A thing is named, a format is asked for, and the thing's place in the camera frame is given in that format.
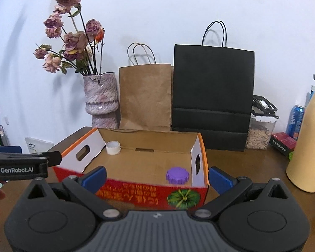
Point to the blue packet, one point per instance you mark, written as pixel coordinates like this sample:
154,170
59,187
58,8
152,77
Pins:
295,122

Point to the clear seed container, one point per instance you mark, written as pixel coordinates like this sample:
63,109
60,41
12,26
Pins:
260,134

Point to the small green ball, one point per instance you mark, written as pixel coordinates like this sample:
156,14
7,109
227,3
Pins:
291,156

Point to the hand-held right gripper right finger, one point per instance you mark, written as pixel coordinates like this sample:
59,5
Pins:
220,179

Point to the cream thermos bottle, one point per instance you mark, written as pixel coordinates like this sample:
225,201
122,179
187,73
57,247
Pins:
311,141

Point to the white tape roll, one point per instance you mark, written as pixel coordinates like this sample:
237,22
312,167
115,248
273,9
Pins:
113,147

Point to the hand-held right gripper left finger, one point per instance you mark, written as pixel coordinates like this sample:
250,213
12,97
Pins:
95,179

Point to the brown paper bag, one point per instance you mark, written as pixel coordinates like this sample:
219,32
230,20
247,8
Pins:
145,97

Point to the dried pink roses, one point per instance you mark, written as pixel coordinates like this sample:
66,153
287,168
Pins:
73,40

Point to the purple ridged cap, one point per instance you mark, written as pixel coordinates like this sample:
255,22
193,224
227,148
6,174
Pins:
177,176

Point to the red and black box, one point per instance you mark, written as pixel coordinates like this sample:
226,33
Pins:
282,141

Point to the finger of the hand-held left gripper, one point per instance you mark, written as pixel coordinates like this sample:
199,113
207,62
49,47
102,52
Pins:
8,149
50,158

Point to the red orange cardboard box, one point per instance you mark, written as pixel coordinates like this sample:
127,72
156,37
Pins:
147,160

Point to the white flat box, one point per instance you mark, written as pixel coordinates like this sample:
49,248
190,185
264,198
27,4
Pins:
38,145

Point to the white wall socket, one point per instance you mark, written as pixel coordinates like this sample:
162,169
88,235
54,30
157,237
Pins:
7,120

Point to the mottled pink ceramic vase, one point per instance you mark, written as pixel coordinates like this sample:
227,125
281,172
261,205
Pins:
101,98

